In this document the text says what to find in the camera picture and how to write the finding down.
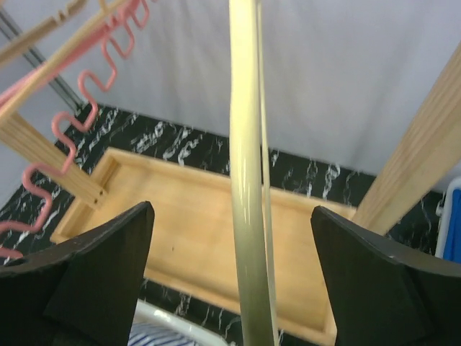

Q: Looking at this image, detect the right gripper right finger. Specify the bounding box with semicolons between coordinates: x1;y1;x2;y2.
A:
311;206;460;345

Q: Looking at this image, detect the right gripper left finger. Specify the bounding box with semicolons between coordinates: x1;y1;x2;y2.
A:
1;201;155;345

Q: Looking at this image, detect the blue white striped tank top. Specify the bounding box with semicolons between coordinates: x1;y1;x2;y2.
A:
127;323;198;346

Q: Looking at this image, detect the cream hanger with grey top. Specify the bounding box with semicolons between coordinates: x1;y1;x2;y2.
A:
229;1;278;345

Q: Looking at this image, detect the wooden hanger with blue top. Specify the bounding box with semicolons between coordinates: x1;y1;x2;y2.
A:
0;0;130;123

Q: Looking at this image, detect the pink hanger with green top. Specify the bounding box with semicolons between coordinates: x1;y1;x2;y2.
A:
0;0;151;260

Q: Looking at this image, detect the light wooden hanger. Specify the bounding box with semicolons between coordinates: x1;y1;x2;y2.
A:
1;0;87;67

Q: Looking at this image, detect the pink hanger with striped top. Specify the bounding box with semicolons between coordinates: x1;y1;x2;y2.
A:
0;68;40;107

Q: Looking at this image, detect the white perforated plastic basket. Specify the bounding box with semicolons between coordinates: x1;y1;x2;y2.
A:
133;300;228;345

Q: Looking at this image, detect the blue folded cloth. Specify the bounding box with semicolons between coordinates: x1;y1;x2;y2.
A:
443;189;460;263

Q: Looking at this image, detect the wooden clothes rack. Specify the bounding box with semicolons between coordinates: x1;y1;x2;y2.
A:
0;0;461;346

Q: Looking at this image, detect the grey side basket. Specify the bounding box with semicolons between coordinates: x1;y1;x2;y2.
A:
435;177;460;258

